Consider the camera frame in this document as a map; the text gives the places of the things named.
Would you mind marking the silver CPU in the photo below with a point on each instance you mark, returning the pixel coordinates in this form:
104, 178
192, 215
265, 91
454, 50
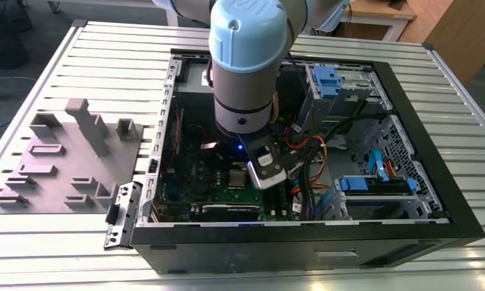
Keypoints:
237, 177

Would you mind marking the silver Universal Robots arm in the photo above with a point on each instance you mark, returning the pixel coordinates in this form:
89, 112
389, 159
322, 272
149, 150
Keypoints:
246, 75

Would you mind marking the CPU socket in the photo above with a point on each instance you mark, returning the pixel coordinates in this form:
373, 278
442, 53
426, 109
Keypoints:
237, 188

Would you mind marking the green motherboard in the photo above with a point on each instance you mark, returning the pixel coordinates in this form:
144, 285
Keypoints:
209, 197

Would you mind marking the black graphics card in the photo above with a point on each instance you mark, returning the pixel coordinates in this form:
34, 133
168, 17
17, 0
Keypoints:
230, 210

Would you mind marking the black RAM slot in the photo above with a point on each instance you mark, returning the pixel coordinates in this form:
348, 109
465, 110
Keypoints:
281, 203
286, 203
269, 203
276, 203

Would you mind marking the blue board connector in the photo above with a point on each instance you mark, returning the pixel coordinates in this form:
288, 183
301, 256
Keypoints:
173, 194

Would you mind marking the grey power supply unit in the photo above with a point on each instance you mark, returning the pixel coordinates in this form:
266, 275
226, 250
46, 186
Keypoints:
189, 78

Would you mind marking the hard disk in blue carrier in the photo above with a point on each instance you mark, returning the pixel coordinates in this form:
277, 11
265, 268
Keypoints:
353, 185

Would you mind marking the black open PC case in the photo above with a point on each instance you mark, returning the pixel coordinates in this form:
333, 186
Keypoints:
266, 251

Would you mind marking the blue drive bay latch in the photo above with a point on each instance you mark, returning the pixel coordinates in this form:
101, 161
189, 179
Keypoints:
326, 74

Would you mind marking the grey optical drive cage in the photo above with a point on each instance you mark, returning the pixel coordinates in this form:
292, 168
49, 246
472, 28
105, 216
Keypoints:
360, 91

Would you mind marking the grey parts rack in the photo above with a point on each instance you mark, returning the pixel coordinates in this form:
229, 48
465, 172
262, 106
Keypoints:
72, 169

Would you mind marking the grey perforated disk cage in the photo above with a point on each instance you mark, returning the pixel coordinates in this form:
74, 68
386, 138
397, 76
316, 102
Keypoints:
381, 198

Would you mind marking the wooden desk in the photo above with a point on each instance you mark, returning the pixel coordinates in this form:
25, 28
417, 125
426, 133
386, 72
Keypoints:
372, 12

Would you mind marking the black round bin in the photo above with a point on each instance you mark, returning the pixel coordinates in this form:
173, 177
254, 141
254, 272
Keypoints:
8, 48

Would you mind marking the wooden cabinet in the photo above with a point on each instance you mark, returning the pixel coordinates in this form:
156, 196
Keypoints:
460, 30

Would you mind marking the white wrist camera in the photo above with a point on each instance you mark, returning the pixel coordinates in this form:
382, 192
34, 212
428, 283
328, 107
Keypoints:
266, 177

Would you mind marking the hinged metal slot bracket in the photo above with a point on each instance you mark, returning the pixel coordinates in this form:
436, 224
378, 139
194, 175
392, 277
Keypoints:
125, 212

